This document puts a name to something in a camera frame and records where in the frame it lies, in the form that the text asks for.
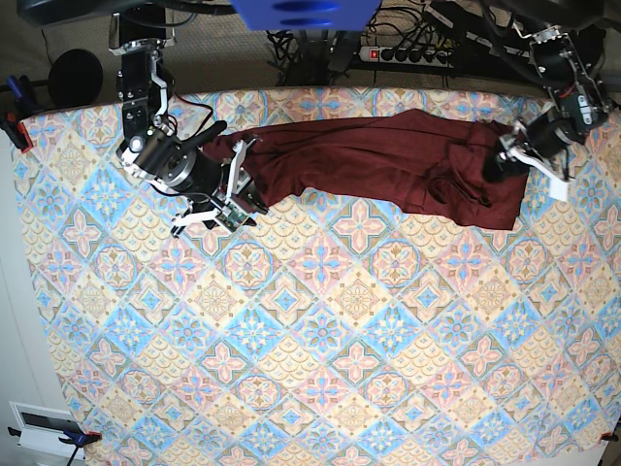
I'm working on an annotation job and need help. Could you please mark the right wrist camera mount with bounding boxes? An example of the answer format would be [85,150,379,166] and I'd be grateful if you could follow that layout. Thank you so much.
[169,137,261,239]

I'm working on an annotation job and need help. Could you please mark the white wall socket plate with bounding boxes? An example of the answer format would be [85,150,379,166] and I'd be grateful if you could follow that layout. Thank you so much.
[9,401,79,458]

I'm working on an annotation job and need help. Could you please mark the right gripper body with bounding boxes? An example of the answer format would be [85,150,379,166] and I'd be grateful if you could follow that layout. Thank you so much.
[169,119,271,229]

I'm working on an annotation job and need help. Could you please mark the black round stool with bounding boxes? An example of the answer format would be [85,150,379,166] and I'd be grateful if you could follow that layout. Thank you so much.
[48,49,103,109]

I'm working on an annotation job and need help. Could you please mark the orange right clamp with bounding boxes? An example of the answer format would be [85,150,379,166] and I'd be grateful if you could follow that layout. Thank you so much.
[600,432,620,443]

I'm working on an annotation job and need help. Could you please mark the black power strip red switch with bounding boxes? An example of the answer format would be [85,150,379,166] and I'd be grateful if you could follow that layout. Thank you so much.
[358,46,450,67]

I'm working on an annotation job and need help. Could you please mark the tangled black cables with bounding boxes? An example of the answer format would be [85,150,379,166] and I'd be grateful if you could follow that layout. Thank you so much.
[264,28,341,88]

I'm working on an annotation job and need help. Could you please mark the blue orange lower clamp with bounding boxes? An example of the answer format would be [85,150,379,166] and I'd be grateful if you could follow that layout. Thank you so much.
[7,427,102,465]

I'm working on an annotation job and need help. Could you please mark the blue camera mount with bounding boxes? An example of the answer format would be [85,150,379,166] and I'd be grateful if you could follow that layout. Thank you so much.
[230,0,381,31]

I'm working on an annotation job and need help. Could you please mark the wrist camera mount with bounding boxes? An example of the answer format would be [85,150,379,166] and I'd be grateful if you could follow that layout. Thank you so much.
[496,118,572,202]
[169,137,261,239]

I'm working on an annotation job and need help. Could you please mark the maroon t-shirt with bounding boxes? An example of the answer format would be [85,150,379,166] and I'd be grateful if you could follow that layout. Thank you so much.
[201,109,529,232]

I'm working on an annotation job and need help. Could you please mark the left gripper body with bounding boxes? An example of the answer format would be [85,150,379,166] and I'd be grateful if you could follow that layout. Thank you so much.
[482,120,568,184]

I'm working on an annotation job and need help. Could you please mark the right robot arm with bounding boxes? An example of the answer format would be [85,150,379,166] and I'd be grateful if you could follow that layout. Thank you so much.
[109,4,268,237]

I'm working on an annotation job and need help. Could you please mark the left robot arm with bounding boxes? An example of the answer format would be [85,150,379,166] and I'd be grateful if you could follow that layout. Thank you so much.
[479,1,613,187]

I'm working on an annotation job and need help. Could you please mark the patterned tablecloth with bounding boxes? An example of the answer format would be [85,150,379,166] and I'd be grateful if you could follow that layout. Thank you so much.
[12,105,620,465]

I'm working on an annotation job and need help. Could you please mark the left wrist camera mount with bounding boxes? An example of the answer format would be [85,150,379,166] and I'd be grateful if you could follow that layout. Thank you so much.
[496,118,572,202]

